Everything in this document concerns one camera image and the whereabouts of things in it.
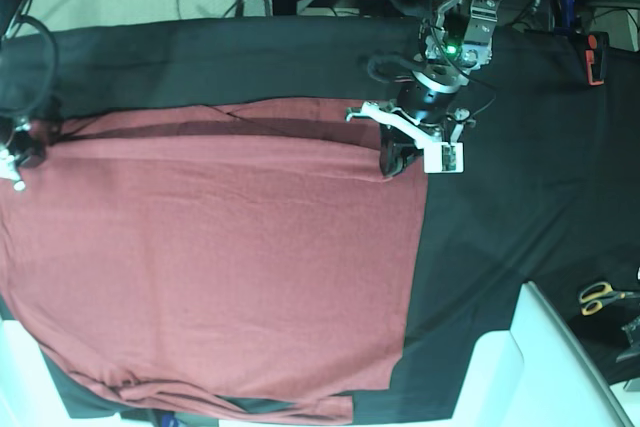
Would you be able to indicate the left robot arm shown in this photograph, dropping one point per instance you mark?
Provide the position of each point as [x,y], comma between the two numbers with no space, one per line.
[454,35]

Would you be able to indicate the orange black clamp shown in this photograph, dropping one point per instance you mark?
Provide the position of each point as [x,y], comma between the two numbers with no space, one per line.
[596,48]

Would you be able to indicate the white bin right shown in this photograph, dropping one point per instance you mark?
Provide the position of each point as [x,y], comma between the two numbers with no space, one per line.
[535,373]

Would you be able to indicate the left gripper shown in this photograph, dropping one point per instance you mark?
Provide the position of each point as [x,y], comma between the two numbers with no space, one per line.
[420,125]

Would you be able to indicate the white bin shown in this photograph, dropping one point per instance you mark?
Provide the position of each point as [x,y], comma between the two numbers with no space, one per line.
[28,395]
[535,373]

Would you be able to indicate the black table cloth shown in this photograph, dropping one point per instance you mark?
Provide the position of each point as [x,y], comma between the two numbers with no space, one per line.
[549,192]

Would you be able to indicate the white bin left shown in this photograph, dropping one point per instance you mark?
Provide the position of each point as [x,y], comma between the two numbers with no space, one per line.
[28,395]

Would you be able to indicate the red long-sleeve shirt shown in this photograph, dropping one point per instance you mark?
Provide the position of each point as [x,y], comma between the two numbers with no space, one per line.
[187,258]

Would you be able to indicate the yellow-handled scissors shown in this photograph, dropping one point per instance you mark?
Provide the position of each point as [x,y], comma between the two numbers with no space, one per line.
[597,296]

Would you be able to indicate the black metal tool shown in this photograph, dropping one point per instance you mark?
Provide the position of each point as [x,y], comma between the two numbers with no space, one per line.
[631,331]

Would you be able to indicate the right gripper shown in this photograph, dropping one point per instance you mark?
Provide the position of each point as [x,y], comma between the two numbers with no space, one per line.
[25,146]

